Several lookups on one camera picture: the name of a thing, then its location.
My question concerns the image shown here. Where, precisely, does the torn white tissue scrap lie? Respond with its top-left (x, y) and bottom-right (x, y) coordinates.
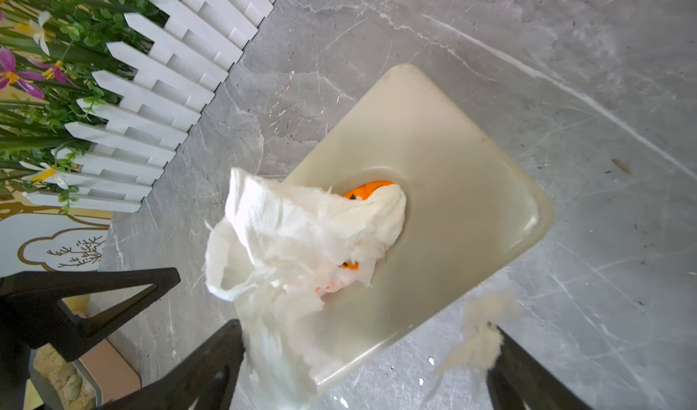
top-left (435, 292), bottom-right (519, 375)

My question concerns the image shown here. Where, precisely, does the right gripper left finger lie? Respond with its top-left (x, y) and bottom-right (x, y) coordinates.
top-left (102, 319), bottom-right (245, 409)

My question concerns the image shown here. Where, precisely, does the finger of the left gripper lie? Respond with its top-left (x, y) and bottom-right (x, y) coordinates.
top-left (0, 267), bottom-right (182, 410)

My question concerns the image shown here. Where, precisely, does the white fence flower planter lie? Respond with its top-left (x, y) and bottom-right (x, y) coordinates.
top-left (0, 0), bottom-right (292, 215)

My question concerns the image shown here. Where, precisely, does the sand tray with stones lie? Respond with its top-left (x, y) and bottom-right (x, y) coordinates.
top-left (29, 336), bottom-right (143, 410)

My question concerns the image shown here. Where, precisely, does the beige tissue box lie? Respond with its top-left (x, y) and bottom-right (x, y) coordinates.
top-left (286, 63), bottom-right (555, 391)

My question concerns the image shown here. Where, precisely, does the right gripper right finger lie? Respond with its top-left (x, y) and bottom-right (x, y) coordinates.
top-left (486, 328), bottom-right (592, 410)

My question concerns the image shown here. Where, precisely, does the orange tissue pack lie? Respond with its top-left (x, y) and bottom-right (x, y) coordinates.
top-left (205, 168), bottom-right (407, 409)

